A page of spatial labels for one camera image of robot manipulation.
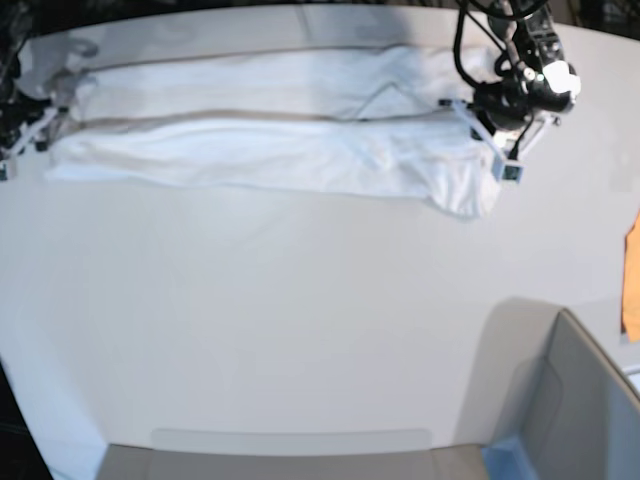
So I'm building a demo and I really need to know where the white printed t-shirt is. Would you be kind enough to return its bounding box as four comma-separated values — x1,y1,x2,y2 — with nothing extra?
49,46,501,218

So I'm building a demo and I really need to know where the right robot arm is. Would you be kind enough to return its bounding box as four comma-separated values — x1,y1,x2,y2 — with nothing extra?
1,1,68,160

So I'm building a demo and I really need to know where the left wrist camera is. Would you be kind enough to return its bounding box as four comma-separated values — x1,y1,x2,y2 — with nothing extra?
491,159,524,184

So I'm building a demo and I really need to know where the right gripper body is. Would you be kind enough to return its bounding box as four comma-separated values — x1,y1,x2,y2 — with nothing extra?
1,97,68,155

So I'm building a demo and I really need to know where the grey cardboard box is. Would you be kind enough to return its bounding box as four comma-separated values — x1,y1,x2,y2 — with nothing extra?
454,298,639,479

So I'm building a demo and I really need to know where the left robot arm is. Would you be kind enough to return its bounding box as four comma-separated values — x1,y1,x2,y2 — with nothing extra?
439,1,581,162

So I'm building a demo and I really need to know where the orange cloth at edge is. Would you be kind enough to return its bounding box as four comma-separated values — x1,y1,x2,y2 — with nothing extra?
621,216,640,343

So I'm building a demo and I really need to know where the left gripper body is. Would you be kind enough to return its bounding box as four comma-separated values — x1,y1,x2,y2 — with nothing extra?
438,82,563,162

